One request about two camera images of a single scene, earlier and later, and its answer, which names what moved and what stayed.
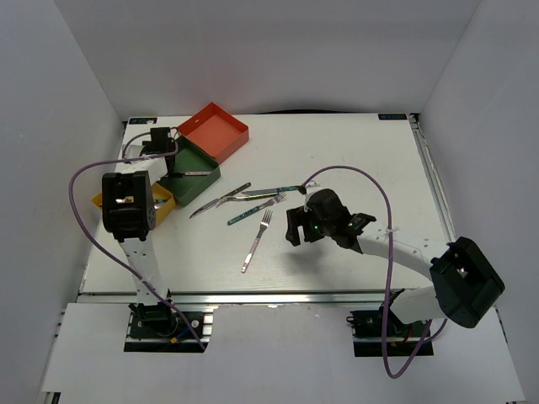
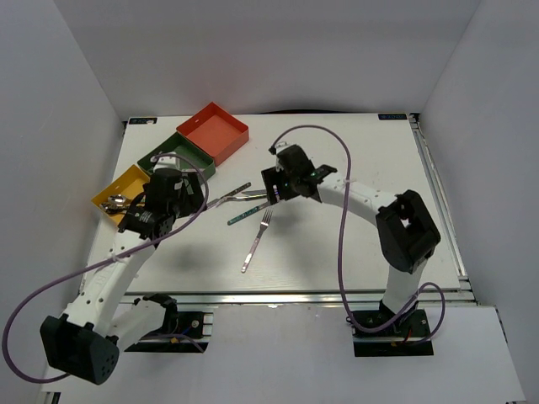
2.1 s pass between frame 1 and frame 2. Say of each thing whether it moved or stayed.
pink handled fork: stayed
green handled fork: stayed
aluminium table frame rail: stayed
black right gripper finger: moved
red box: stayed
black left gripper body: moved
